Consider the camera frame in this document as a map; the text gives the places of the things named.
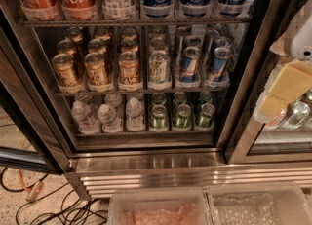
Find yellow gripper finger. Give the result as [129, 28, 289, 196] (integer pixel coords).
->
[258, 60, 312, 117]

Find orange can column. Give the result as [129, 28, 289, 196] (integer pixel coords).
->
[121, 38, 139, 55]
[88, 38, 106, 56]
[84, 53, 108, 86]
[118, 52, 140, 85]

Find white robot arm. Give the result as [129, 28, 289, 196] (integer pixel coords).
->
[253, 0, 312, 123]

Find blue energy can front right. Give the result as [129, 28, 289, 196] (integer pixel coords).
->
[208, 47, 232, 82]

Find blue energy can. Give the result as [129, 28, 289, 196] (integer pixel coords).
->
[208, 47, 232, 82]
[179, 47, 202, 83]

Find green can front right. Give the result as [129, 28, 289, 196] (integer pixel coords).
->
[195, 103, 215, 129]

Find blue energy can front left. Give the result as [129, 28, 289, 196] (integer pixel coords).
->
[179, 47, 202, 83]

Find green can front middle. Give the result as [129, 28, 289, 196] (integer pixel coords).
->
[173, 104, 191, 131]

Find green white soda can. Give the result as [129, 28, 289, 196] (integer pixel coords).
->
[148, 51, 169, 84]

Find green can front left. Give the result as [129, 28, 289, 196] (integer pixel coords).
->
[150, 105, 169, 132]

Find stainless steel fridge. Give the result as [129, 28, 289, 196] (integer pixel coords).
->
[0, 0, 312, 200]

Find orange can middle left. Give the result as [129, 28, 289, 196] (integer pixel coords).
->
[57, 39, 77, 61]

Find orange can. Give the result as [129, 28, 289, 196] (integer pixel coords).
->
[57, 39, 77, 61]
[52, 54, 79, 87]

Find orange can front left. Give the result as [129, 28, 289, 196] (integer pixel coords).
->
[52, 54, 79, 87]

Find clear bin right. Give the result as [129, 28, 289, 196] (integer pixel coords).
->
[206, 182, 312, 225]

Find water bottle front right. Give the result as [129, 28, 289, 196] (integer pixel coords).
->
[126, 97, 145, 131]

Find clear bin pink contents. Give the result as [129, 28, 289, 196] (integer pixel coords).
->
[108, 187, 212, 225]

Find water bottle front left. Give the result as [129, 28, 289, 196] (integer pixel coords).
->
[72, 100, 99, 135]

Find black floor cables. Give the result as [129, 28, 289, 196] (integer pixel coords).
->
[0, 167, 110, 225]

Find orange cable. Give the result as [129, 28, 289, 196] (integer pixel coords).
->
[18, 169, 44, 203]

